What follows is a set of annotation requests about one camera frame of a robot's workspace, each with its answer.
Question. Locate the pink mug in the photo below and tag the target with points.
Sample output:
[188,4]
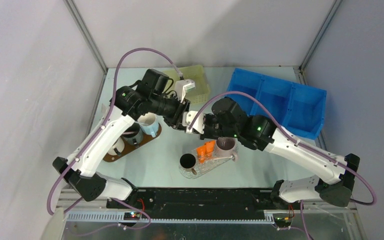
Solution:
[226,147]

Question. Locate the orange toothpaste tube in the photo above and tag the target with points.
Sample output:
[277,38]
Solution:
[209,148]
[201,152]

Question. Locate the blue plastic divided bin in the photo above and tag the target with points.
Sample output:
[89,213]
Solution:
[297,107]

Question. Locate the clear textured oval tray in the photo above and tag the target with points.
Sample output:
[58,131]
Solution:
[201,169]

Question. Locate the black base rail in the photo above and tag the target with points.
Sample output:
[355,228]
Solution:
[212,204]

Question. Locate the yellow perforated plastic basket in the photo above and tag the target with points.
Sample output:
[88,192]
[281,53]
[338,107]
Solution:
[197,95]

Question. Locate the dark grey mug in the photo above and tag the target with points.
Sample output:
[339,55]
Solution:
[134,139]

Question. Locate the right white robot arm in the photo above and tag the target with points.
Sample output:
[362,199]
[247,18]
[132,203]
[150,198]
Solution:
[333,179]

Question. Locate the light blue mug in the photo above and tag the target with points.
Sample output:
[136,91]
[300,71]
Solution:
[149,124]

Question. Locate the white ribbed mug black rim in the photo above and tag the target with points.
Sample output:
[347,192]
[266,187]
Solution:
[117,148]

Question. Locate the brown mug black inside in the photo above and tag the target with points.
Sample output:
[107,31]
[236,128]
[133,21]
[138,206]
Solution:
[187,162]

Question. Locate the brown wooden oval tray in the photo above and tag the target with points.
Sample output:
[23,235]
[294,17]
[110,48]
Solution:
[129,148]

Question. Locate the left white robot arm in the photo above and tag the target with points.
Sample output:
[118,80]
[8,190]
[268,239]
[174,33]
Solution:
[79,169]

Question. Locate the clear textured plastic box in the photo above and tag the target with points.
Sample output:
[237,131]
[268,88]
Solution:
[194,152]

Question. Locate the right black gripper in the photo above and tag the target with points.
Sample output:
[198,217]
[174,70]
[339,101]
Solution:
[205,134]

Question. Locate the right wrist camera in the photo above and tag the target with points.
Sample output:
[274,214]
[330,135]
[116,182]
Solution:
[193,122]

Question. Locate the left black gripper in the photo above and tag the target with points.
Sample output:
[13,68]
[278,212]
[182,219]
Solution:
[176,119]

